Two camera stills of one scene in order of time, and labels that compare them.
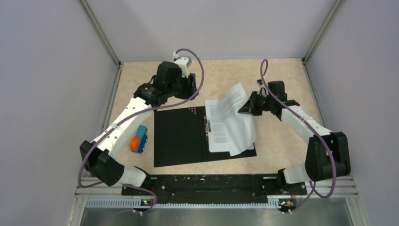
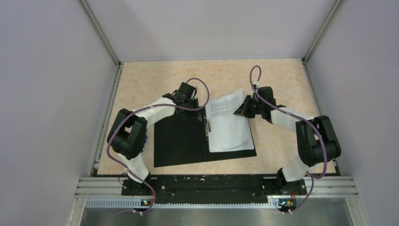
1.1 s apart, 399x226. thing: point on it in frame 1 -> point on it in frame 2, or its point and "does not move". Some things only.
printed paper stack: [229, 130] does not move
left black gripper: [190, 84] -> [195, 116]
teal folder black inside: [181, 137] does not move
